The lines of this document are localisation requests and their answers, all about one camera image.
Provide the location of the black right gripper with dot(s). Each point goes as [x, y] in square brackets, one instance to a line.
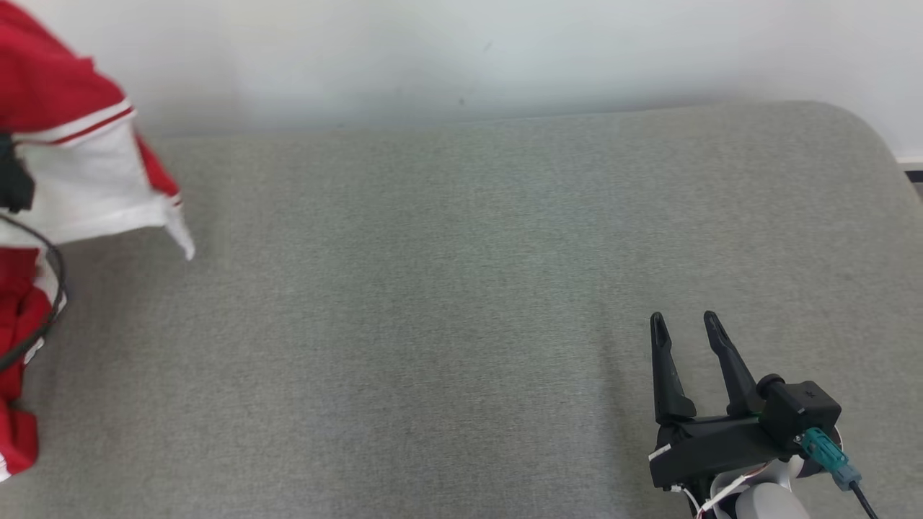
[714, 443]

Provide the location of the red white basketball jersey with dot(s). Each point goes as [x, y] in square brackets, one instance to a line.
[72, 86]

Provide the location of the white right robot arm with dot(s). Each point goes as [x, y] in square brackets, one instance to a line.
[764, 504]

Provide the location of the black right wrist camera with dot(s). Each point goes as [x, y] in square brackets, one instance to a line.
[800, 407]

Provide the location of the teal right camera connector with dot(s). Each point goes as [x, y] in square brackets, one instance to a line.
[826, 450]

